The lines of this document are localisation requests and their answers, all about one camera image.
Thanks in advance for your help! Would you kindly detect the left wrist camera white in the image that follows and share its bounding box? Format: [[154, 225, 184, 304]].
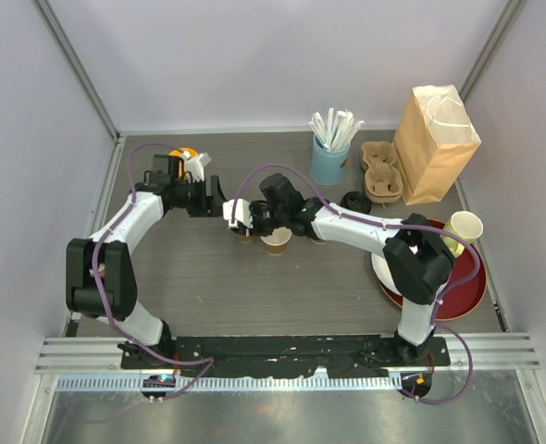
[[183, 153, 211, 181]]

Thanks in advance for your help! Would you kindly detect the white wrapped straws bundle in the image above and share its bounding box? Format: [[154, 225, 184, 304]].
[[308, 107, 365, 152]]

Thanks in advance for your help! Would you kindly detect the brown paper cup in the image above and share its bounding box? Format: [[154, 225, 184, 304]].
[[260, 228, 292, 255], [235, 233, 255, 243]]

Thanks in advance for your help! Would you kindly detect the blue straw holder cup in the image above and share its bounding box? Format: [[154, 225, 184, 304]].
[[310, 136, 351, 186]]

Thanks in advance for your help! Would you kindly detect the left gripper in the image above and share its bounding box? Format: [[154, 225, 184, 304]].
[[171, 176, 226, 218]]

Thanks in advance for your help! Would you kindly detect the black lid stack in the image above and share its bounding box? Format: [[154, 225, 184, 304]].
[[340, 191, 372, 214]]

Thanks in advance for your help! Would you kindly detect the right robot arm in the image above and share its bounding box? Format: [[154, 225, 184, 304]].
[[230, 173, 455, 365]]

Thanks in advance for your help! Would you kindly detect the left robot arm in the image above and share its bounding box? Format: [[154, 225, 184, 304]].
[[66, 173, 225, 369]]

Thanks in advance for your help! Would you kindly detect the orange bowl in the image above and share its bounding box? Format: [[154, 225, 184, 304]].
[[168, 147, 198, 179]]

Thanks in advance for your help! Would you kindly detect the white paper plate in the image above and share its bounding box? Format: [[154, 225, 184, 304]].
[[371, 253, 401, 296]]

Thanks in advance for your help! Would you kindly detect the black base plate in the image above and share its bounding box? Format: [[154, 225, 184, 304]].
[[119, 333, 452, 378]]

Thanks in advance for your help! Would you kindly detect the brown paper bag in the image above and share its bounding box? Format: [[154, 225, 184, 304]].
[[393, 85, 481, 205]]

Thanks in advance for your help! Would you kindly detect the aluminium front rail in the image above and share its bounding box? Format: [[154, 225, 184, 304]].
[[35, 333, 540, 398]]

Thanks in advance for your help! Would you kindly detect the cardboard cup carrier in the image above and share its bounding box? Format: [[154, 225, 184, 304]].
[[360, 142, 403, 204]]

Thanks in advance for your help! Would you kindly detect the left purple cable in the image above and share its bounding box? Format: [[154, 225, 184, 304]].
[[91, 142, 217, 401]]

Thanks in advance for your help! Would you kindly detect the yellow-green mug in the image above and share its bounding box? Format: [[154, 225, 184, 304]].
[[441, 211, 484, 258]]

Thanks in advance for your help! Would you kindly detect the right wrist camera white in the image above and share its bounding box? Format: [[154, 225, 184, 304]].
[[222, 199, 253, 229]]

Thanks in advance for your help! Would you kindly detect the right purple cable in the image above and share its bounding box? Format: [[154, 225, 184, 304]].
[[238, 164, 482, 408]]

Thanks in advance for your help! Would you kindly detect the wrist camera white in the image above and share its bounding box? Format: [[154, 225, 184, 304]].
[[183, 153, 211, 181], [222, 199, 253, 229]]

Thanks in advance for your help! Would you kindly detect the purple cable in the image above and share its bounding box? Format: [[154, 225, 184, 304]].
[[91, 142, 217, 401], [238, 164, 482, 408]]

